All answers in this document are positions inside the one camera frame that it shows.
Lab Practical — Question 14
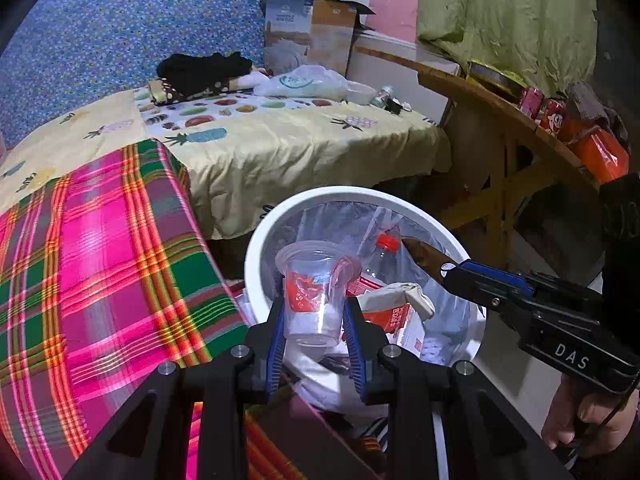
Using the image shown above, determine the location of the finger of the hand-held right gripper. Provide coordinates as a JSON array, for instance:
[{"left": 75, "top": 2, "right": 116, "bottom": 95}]
[
  {"left": 460, "top": 259, "right": 533, "bottom": 296},
  {"left": 440, "top": 263, "right": 533, "bottom": 328}
]

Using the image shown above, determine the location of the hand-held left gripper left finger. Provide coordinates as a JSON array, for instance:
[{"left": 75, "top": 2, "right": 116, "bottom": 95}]
[{"left": 65, "top": 299, "right": 287, "bottom": 480}]

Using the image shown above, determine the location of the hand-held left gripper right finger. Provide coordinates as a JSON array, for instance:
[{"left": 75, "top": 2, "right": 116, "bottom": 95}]
[{"left": 341, "top": 297, "right": 573, "bottom": 480}]

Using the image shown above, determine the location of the red white carton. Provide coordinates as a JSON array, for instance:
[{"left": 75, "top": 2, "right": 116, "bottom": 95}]
[{"left": 357, "top": 287, "right": 426, "bottom": 357}]

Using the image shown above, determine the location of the clear plastic cup red print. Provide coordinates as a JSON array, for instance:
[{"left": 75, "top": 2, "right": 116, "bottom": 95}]
[{"left": 275, "top": 241, "right": 362, "bottom": 347}]

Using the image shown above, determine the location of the white round trash bin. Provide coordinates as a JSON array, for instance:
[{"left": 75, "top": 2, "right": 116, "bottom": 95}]
[{"left": 243, "top": 186, "right": 488, "bottom": 411}]

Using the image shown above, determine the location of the clear plastic bottle red label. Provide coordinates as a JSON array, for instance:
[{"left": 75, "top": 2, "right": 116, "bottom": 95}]
[{"left": 345, "top": 232, "right": 406, "bottom": 302}]

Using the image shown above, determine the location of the clear plastic bin liner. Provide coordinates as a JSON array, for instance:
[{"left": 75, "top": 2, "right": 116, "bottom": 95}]
[{"left": 250, "top": 199, "right": 483, "bottom": 411}]

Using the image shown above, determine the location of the person's right hand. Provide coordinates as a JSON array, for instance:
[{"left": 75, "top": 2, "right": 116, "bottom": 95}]
[{"left": 541, "top": 372, "right": 640, "bottom": 466}]

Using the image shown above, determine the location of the orange red packet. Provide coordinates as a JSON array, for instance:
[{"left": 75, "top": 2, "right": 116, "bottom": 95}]
[{"left": 557, "top": 120, "right": 631, "bottom": 184}]

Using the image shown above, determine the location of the wooden table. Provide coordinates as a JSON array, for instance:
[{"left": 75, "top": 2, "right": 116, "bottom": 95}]
[{"left": 352, "top": 45, "right": 607, "bottom": 272}]

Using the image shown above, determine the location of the red can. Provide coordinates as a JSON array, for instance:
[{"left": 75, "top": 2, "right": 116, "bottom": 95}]
[
  {"left": 517, "top": 86, "right": 546, "bottom": 116},
  {"left": 537, "top": 99, "right": 566, "bottom": 134}
]

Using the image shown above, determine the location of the yellow pineapple print bedsheet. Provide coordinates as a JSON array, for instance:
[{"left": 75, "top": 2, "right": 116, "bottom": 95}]
[{"left": 0, "top": 87, "right": 454, "bottom": 242}]

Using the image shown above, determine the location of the pink green plaid tablecloth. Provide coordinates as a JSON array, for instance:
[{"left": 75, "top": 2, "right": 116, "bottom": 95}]
[{"left": 0, "top": 140, "right": 251, "bottom": 480}]

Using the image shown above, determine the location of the round metal basin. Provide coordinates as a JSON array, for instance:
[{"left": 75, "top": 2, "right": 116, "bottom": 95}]
[{"left": 467, "top": 60, "right": 526, "bottom": 99}]

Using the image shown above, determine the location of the small green bottle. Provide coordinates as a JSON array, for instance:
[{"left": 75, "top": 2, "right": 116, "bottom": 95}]
[{"left": 370, "top": 85, "right": 396, "bottom": 109}]

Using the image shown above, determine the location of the clear plastic tub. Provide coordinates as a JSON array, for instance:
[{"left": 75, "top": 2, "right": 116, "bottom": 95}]
[{"left": 345, "top": 82, "right": 379, "bottom": 106}]

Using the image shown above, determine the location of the white plastic bag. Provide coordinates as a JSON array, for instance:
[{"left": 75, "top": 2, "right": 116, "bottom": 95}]
[{"left": 252, "top": 65, "right": 351, "bottom": 102}]

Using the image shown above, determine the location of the white cloth roll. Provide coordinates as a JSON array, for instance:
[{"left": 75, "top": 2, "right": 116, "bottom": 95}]
[{"left": 235, "top": 71, "right": 274, "bottom": 89}]

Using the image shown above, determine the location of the green curtain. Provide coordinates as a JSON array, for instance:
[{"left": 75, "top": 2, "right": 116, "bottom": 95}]
[{"left": 417, "top": 0, "right": 599, "bottom": 99}]

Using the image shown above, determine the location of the brown polka dot cloth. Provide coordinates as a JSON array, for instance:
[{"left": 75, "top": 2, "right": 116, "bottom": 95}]
[{"left": 150, "top": 77, "right": 261, "bottom": 107}]

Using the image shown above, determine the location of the black clothing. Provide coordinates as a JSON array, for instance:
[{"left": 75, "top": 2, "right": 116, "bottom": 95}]
[{"left": 157, "top": 52, "right": 254, "bottom": 97}]

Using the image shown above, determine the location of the open cardboard box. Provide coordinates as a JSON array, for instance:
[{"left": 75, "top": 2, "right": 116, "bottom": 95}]
[{"left": 259, "top": 0, "right": 377, "bottom": 79}]

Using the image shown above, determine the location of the blue floral headboard cloth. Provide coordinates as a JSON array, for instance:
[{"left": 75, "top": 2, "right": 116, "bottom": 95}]
[{"left": 0, "top": 0, "right": 323, "bottom": 149}]

